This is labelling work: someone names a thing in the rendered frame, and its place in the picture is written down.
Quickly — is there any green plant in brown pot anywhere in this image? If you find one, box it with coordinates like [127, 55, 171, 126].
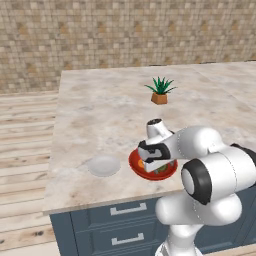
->
[143, 76, 178, 106]

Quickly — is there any blue drawer front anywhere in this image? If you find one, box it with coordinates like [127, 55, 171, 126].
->
[70, 196, 162, 233]
[73, 222, 172, 256]

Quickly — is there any silver drawer handle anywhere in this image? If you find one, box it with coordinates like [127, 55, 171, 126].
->
[109, 202, 148, 217]
[110, 232, 146, 247]

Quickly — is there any blue island cabinet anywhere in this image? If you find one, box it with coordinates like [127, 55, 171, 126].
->
[49, 185, 256, 256]

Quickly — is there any green kiwi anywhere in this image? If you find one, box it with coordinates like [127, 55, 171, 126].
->
[155, 163, 170, 174]

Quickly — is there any red bowl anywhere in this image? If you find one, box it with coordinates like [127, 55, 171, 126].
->
[128, 147, 179, 182]

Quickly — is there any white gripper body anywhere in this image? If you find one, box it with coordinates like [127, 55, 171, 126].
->
[143, 156, 172, 174]

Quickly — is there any small white plate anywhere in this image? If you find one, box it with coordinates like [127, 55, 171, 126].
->
[86, 155, 122, 178]

